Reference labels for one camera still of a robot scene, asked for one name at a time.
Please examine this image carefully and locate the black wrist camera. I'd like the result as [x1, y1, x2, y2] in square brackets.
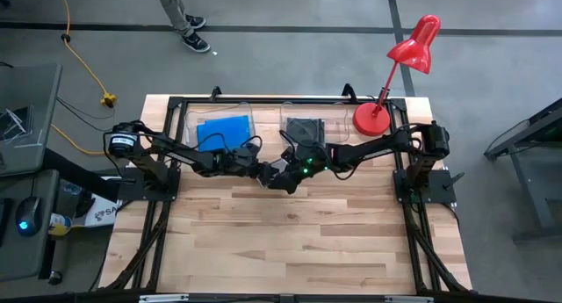
[287, 143, 317, 163]
[231, 141, 261, 160]

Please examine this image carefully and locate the grey desk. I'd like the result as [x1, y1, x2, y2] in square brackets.
[0, 169, 61, 283]
[0, 63, 63, 177]

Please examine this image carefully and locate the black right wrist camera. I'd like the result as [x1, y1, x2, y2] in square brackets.
[287, 143, 317, 163]

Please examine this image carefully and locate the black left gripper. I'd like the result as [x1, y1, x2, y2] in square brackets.
[218, 155, 283, 190]

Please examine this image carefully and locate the yellow bottle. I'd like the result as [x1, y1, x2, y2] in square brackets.
[47, 212, 74, 237]

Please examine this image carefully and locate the grey metal table frame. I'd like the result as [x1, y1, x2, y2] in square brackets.
[484, 98, 562, 242]

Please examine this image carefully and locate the black computer mouse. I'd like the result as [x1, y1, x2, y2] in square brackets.
[15, 196, 44, 237]

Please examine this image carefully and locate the black table frame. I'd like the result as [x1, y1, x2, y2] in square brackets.
[98, 83, 473, 303]

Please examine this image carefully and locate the yellow extension cord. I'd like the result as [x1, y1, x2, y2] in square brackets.
[50, 123, 106, 157]
[54, 0, 118, 109]

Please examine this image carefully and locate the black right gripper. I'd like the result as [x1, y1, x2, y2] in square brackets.
[268, 155, 335, 196]

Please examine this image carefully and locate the silver metal bracket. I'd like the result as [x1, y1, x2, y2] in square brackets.
[384, 295, 435, 303]
[139, 293, 190, 303]

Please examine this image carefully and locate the red desk lamp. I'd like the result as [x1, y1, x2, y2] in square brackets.
[352, 14, 442, 137]

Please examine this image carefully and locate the white bag with logo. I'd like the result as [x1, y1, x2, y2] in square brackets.
[83, 192, 119, 228]

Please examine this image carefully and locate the person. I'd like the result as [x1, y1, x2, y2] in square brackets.
[154, 0, 211, 54]

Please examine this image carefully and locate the black diagonal beam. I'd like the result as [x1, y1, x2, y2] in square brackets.
[41, 148, 122, 203]

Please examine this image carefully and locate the clear jewel case pile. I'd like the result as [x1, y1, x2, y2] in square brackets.
[0, 105, 35, 144]

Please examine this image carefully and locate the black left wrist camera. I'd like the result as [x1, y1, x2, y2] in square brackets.
[231, 141, 261, 160]

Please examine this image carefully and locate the clear plastic bin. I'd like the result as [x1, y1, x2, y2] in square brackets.
[184, 101, 256, 153]
[279, 101, 351, 148]

